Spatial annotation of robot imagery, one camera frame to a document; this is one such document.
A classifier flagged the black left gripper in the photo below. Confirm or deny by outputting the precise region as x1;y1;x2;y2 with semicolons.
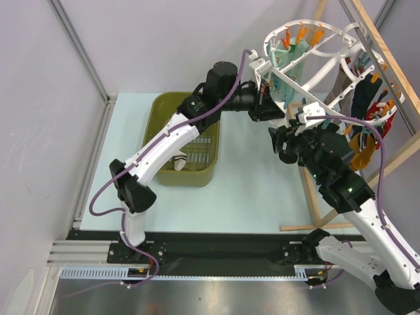
218;79;284;123

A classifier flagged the white round clip hanger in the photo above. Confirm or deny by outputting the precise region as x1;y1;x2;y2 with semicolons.
262;19;406;127

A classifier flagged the mustard yellow striped sock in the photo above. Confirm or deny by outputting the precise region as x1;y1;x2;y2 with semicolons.
348;133;376;171

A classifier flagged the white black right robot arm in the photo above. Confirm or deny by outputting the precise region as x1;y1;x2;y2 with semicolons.
268;125;419;314

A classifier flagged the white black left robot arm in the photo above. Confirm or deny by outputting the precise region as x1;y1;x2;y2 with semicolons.
110;58;285;263

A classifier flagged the wooden hanger stand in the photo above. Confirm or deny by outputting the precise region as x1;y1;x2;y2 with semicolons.
280;0;420;232

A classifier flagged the mint green cloth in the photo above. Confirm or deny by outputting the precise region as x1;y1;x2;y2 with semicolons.
269;38;310;83

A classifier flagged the grey beige sock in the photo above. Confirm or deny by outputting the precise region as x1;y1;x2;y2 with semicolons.
324;66;354;112

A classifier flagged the red patterned sock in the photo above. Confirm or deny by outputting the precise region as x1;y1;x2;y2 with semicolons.
365;100;397;138

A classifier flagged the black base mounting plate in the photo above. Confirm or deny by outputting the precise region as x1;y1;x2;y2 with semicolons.
67;230;331;273

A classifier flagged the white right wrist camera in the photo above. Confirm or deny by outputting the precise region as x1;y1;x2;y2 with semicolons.
295;102;326;135

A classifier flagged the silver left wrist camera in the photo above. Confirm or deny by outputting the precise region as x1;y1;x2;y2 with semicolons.
249;57;272;88

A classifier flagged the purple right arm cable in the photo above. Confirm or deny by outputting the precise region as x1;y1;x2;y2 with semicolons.
304;114;420;288

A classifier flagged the white slotted cable duct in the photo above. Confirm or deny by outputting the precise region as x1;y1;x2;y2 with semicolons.
60;265;327;283

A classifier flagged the aluminium frame post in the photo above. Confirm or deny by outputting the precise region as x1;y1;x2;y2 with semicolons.
49;0;111;102

